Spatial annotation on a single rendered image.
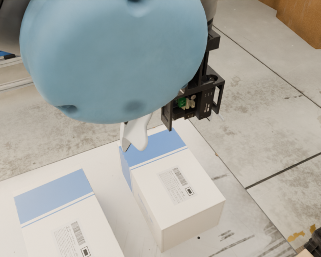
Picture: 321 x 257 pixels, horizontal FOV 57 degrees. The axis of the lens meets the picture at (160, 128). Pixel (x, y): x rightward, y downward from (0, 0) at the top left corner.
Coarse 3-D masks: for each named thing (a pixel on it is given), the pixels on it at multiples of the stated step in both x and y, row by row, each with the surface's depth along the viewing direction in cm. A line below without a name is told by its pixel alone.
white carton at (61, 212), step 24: (72, 168) 53; (24, 192) 50; (48, 192) 50; (72, 192) 50; (24, 216) 47; (48, 216) 47; (72, 216) 47; (96, 216) 47; (24, 240) 44; (48, 240) 44; (72, 240) 44; (96, 240) 44
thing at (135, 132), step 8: (152, 112) 38; (136, 120) 39; (144, 120) 38; (120, 128) 41; (128, 128) 40; (136, 128) 39; (144, 128) 38; (120, 136) 42; (128, 136) 40; (136, 136) 39; (144, 136) 38; (128, 144) 43; (136, 144) 39; (144, 144) 37
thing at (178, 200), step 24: (120, 144) 57; (168, 144) 57; (144, 168) 53; (168, 168) 53; (192, 168) 53; (144, 192) 50; (168, 192) 50; (192, 192) 50; (216, 192) 50; (144, 216) 55; (168, 216) 47; (192, 216) 47; (216, 216) 52; (168, 240) 49
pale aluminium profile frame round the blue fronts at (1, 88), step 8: (8, 56) 165; (16, 56) 168; (0, 64) 166; (8, 64) 168; (16, 80) 180; (24, 80) 180; (32, 80) 180; (0, 88) 175; (8, 88) 178; (16, 88) 179
